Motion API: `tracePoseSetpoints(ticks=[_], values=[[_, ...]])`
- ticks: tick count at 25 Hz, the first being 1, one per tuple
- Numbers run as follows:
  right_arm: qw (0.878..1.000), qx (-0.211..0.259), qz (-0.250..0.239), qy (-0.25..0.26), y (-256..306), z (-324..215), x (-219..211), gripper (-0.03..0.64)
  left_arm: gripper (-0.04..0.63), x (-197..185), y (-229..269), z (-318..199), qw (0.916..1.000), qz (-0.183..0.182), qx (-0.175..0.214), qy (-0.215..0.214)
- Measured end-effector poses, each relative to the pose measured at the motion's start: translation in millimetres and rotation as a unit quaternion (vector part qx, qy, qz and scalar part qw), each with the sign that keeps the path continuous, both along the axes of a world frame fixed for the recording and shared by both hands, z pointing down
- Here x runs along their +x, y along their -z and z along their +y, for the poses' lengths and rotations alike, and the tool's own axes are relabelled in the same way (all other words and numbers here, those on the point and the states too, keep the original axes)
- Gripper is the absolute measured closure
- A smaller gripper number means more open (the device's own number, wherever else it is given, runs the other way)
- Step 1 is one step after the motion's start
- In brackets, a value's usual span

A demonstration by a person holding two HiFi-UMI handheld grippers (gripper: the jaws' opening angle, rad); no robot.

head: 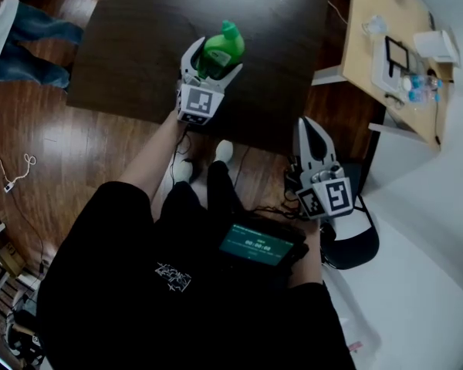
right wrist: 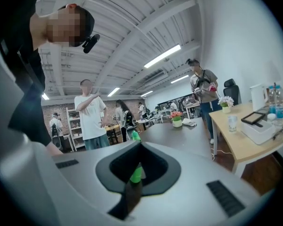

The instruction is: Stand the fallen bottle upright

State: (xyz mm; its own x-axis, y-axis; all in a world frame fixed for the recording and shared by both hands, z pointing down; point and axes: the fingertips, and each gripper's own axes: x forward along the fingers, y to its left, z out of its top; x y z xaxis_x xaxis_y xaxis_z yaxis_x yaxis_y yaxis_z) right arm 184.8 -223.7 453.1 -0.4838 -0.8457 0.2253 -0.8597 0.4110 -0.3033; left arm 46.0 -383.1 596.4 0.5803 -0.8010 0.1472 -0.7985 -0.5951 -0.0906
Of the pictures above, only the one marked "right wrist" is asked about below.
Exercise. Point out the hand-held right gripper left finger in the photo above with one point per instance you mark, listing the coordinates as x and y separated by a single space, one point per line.
85 185

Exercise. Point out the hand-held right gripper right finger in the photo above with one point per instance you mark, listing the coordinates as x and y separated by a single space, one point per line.
191 173

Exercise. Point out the green plastic bottle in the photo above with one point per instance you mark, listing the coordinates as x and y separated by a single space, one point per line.
136 136

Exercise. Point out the person's left forearm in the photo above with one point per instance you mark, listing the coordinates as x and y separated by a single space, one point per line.
54 149

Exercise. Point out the blue label water bottle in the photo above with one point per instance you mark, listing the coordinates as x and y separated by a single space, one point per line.
280 109
272 100

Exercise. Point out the dark brown table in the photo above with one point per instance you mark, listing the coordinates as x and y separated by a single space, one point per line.
179 140

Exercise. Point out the white cloth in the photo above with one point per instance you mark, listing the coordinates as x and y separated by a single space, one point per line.
189 122

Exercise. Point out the white shelf unit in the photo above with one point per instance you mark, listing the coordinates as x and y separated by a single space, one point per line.
75 128

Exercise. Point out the light wooden table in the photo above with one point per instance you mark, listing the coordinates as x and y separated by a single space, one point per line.
245 149

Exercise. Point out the yellow wooden table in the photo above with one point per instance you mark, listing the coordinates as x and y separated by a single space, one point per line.
112 127

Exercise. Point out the clear glass cup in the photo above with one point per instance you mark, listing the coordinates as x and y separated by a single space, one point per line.
232 123

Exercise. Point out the white flowers in pot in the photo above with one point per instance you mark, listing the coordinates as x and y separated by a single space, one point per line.
226 103

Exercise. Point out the long ceiling light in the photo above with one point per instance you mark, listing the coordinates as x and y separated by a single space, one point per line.
180 79
114 92
162 55
45 96
146 93

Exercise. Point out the black office chair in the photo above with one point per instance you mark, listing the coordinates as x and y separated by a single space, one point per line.
232 91

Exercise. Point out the black eyeglasses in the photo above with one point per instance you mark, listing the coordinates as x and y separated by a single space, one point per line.
280 133

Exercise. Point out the white electric kettle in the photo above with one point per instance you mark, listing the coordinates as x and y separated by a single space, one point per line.
258 98

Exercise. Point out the person's black shirt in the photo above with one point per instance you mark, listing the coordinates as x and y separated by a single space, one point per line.
26 91

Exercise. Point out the person's head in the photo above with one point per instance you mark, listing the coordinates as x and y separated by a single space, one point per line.
61 25

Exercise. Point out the black picture frame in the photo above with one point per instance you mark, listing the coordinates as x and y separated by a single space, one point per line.
253 118

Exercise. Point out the black head camera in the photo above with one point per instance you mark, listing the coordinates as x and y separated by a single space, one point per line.
90 43

